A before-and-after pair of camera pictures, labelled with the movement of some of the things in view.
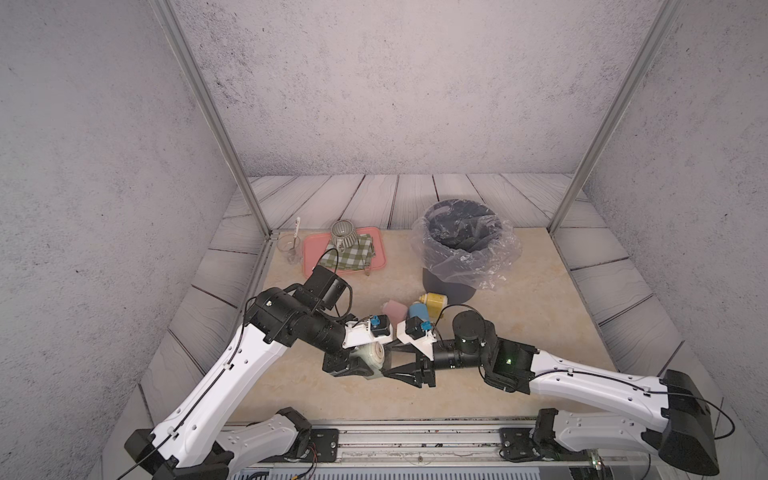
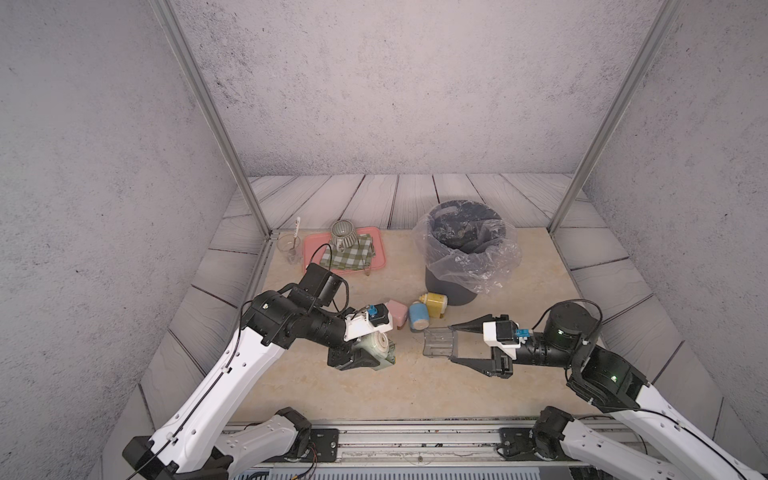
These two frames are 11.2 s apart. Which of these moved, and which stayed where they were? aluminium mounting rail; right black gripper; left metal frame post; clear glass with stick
Moved: right black gripper
Stayed: clear glass with stick; left metal frame post; aluminium mounting rail
